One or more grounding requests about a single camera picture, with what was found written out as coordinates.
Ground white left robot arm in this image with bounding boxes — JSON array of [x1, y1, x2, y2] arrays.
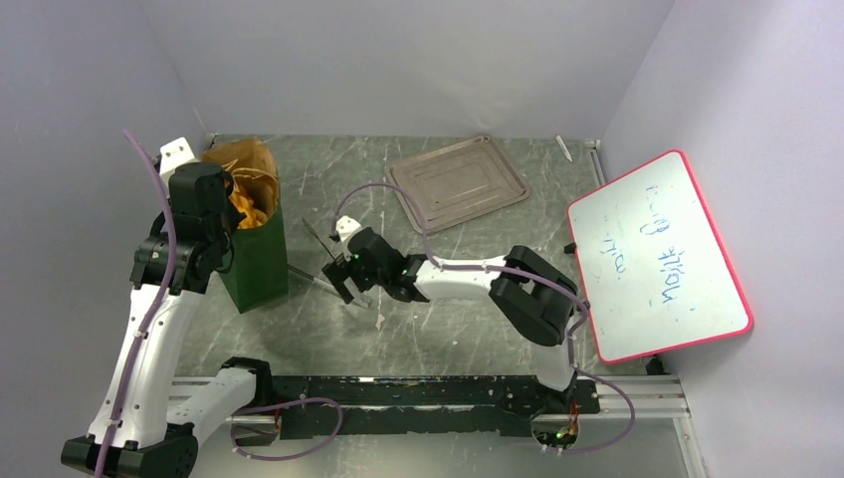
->
[[61, 162, 276, 477]]

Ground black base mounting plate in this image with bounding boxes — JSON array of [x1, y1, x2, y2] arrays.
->
[[273, 375, 600, 439]]

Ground metal baking tray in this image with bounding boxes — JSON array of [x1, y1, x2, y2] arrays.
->
[[385, 135, 530, 234]]

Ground white marker pen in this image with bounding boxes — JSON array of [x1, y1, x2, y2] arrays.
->
[[555, 134, 573, 162]]

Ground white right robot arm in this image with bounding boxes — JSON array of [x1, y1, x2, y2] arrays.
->
[[321, 227, 585, 412]]

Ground metal tongs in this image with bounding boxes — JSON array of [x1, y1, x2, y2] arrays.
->
[[287, 218, 372, 309]]

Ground orange fake braided bread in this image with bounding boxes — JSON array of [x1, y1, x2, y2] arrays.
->
[[229, 182, 269, 229]]

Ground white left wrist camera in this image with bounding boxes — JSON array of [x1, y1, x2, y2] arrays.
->
[[159, 136, 199, 181]]

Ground pink framed whiteboard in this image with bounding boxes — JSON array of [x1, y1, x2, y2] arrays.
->
[[567, 149, 754, 363]]

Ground aluminium rail frame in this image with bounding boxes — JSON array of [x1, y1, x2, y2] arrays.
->
[[170, 374, 707, 477]]

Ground green paper bag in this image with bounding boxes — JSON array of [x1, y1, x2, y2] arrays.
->
[[202, 137, 289, 313]]

